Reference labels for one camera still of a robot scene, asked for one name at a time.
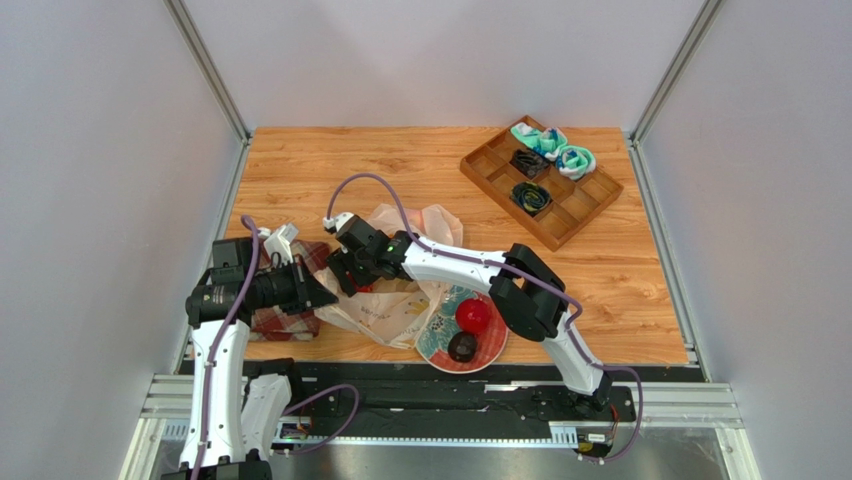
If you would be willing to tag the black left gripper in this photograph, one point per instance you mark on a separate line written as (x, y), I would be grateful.
(307, 292)

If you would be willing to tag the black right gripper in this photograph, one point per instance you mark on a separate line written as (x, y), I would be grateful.
(344, 267)

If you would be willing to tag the translucent white plastic bag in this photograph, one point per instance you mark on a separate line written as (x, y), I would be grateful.
(393, 312)

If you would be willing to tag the red fake apple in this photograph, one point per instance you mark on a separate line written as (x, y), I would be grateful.
(473, 316)

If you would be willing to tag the dark purple fake fruit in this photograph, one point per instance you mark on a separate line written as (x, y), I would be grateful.
(462, 347)

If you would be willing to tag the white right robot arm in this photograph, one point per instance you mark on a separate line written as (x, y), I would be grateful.
(529, 297)

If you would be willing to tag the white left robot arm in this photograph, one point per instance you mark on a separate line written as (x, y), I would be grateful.
(236, 408)

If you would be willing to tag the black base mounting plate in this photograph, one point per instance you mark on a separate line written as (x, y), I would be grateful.
(416, 401)

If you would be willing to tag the teal and red ceramic plate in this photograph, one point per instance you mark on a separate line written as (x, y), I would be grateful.
(441, 327)

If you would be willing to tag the dark blue yellow rolled sock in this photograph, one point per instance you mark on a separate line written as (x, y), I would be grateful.
(530, 197)

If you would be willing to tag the black rolled sock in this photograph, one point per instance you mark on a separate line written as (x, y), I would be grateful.
(529, 163)

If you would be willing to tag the wooden compartment tray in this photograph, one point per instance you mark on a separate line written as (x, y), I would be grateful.
(574, 203)

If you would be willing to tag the teal white rolled sock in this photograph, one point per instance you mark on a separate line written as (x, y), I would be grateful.
(550, 143)

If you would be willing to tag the teal blue rolled sock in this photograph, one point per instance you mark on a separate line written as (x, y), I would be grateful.
(574, 162)

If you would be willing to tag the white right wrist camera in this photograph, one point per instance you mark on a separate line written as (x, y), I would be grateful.
(332, 224)

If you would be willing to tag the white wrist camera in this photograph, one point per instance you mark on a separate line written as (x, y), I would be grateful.
(332, 224)
(277, 243)

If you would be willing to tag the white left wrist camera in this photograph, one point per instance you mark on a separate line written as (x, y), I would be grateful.
(277, 243)

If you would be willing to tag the aluminium frame rail right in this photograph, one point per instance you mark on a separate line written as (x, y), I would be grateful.
(688, 47)

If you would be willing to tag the aluminium frame rail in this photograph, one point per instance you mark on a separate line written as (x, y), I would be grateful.
(193, 38)
(688, 47)

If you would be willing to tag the aluminium frame rail left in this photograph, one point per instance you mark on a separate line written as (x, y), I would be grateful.
(193, 38)

